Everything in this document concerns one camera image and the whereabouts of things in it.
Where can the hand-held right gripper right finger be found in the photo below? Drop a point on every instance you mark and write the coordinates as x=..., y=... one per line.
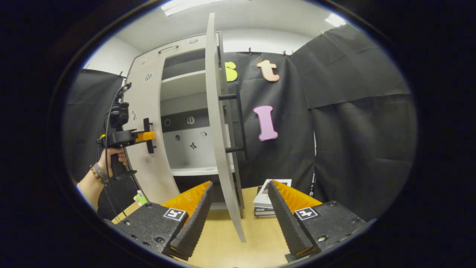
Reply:
x=288, y=223

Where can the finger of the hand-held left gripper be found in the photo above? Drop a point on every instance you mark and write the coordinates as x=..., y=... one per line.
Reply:
x=145, y=136

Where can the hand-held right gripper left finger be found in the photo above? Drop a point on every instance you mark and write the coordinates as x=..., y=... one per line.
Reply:
x=193, y=223

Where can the grey shoe cabinet door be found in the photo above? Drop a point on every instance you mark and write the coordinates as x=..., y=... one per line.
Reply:
x=147, y=96
x=215, y=111

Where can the grey double-door shoe cabinet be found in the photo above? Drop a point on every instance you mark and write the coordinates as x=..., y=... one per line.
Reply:
x=182, y=158

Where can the grey cabinet shelf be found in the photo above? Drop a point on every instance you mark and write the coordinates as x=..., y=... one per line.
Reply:
x=193, y=171
x=182, y=83

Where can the grey cabinet drawer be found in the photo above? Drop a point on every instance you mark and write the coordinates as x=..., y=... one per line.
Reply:
x=148, y=56

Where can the stack of books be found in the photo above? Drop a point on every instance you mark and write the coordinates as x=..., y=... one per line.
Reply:
x=262, y=201

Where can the grey wrist band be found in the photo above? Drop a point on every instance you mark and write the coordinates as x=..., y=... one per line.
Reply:
x=101, y=174

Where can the black backdrop cloth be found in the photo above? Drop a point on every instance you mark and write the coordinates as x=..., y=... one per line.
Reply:
x=353, y=149
x=85, y=111

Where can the small green pink toy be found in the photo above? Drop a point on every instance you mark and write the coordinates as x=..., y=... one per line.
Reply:
x=140, y=198

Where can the long ceiling light panel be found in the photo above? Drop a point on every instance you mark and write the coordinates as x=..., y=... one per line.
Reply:
x=193, y=5

